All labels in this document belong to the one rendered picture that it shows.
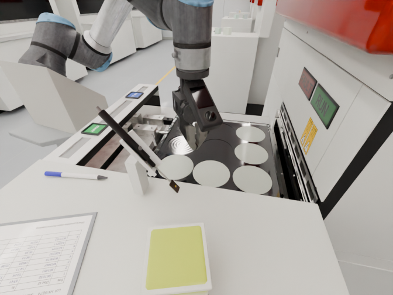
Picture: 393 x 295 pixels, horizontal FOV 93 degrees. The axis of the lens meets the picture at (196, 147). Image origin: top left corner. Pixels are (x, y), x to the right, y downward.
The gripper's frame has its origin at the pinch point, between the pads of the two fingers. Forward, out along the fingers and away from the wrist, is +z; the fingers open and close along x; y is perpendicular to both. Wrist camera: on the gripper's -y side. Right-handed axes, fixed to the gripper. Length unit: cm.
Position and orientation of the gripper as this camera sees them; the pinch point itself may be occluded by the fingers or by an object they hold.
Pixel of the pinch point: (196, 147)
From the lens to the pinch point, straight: 50.6
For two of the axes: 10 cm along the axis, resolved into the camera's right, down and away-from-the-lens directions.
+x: -9.1, 2.5, -3.2
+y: -4.1, -5.7, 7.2
